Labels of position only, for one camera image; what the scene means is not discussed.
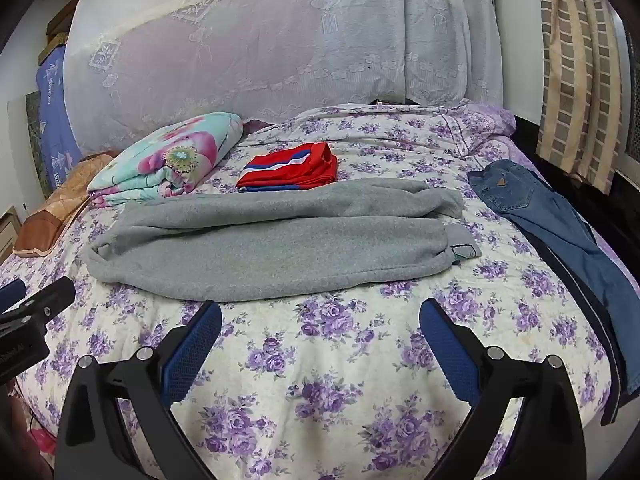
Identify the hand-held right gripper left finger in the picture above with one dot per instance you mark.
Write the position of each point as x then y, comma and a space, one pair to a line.
194, 352

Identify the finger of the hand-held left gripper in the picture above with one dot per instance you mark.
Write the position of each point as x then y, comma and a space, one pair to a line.
50, 297
12, 294

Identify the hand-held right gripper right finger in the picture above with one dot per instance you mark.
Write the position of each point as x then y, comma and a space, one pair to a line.
447, 352

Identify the grey sweatpants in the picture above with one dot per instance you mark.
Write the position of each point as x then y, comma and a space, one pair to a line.
260, 250

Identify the dark pants with stripe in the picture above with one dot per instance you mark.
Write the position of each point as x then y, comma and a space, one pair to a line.
590, 330

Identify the beige cabinet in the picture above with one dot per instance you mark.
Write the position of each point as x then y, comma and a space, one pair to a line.
7, 235

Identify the orange brown pillow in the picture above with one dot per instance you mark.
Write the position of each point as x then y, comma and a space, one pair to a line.
55, 205

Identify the red pink cloth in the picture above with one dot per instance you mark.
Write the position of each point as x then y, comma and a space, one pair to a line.
37, 442

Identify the purple floral bedsheet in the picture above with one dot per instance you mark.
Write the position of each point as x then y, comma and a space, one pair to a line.
350, 360

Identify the marbled grey board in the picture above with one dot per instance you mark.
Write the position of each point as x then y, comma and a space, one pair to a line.
32, 135

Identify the blue patterned mattress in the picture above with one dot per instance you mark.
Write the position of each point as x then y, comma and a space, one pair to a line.
55, 125

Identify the blue jeans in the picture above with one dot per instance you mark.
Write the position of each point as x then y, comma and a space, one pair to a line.
510, 187

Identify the folded teal floral blanket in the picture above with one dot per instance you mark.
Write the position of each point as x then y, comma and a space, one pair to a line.
175, 155

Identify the folded red shorts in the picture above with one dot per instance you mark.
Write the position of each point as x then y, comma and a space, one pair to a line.
300, 165

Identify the purple floral pillow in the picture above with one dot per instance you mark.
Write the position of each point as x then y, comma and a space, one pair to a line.
480, 125

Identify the wooden box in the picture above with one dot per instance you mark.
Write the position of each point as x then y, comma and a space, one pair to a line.
60, 25

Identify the window grille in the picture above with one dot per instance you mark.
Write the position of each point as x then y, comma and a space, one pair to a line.
634, 125

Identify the white lace bed net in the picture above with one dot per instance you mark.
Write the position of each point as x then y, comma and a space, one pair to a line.
250, 50

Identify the beige striped curtain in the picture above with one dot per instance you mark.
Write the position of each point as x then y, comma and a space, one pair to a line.
575, 60

